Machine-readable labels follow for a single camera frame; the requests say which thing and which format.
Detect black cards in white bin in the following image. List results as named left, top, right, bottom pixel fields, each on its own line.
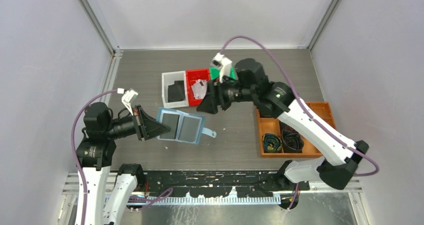
left=167, top=80, right=185, bottom=103

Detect green plastic bin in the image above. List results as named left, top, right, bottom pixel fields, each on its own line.
left=209, top=67, right=236, bottom=80

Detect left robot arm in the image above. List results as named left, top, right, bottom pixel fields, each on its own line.
left=75, top=102, right=171, bottom=225

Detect red plastic bin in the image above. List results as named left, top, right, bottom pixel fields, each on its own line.
left=185, top=68, right=211, bottom=107

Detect rolled belt bottom left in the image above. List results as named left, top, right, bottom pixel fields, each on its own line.
left=262, top=133, right=283, bottom=153

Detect silver cards in red bin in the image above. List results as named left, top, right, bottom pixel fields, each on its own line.
left=191, top=79, right=208, bottom=100

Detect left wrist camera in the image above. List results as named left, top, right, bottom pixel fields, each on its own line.
left=117, top=88, right=139, bottom=116

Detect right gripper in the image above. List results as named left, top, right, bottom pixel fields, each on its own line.
left=196, top=74, right=256, bottom=116

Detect blue leather card holder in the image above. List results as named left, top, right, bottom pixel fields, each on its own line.
left=156, top=107, right=217, bottom=145

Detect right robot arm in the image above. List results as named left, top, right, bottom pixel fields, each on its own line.
left=196, top=55, right=369, bottom=191

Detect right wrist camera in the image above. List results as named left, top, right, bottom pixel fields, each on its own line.
left=210, top=52, right=233, bottom=83

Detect orange compartment tray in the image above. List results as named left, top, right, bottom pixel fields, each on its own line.
left=256, top=101, right=337, bottom=159

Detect grey card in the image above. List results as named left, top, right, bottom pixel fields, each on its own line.
left=160, top=113, right=180, bottom=140

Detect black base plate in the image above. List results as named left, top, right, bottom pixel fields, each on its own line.
left=113, top=170, right=311, bottom=199

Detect white plastic bin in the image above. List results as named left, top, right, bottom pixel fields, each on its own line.
left=161, top=70, right=189, bottom=109

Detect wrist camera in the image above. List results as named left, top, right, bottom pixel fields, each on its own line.
left=117, top=88, right=139, bottom=116
left=210, top=52, right=233, bottom=83

